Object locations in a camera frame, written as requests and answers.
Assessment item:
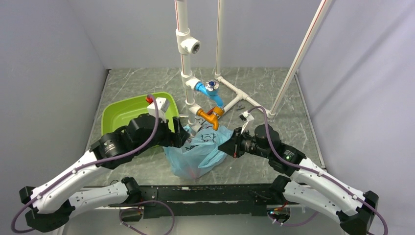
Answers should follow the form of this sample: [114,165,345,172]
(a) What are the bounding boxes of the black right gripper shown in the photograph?
[218,126,271,159]

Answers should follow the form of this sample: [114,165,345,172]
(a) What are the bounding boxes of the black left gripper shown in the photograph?
[134,115,190,156]

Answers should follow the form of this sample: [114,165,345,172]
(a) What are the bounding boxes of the blue printed plastic bag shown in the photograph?
[163,126,232,180]

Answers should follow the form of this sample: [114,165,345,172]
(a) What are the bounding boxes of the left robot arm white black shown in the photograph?
[19,114,189,233]

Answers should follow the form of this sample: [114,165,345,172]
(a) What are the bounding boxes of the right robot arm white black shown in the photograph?
[218,124,379,235]

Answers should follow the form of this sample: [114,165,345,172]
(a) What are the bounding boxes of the orange plastic faucet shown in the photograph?
[196,106,225,131]

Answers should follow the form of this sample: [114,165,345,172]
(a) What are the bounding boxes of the green plastic basin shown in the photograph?
[101,92,179,135]

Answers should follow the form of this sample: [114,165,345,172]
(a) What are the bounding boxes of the blue plastic faucet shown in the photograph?
[194,80,225,108]

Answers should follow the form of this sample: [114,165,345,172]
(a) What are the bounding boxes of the thin white rear pipe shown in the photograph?
[215,0,225,77]

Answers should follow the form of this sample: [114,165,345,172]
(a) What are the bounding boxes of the white vertical pipe with fittings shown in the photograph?
[174,0,201,135]

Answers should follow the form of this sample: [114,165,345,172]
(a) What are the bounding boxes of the white slanted pipe red stripe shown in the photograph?
[267,0,332,118]

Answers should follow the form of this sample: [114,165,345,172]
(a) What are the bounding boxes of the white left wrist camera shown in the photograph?
[146,96,170,123]

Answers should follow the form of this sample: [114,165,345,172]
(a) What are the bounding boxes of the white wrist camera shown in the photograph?
[146,96,170,123]
[239,111,254,133]

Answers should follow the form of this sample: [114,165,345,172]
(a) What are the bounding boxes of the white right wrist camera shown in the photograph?
[239,111,254,133]

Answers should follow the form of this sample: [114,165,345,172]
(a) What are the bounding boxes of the white floor pipe frame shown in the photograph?
[188,76,276,130]

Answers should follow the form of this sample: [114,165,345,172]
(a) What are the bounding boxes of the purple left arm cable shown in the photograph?
[11,94,176,235]

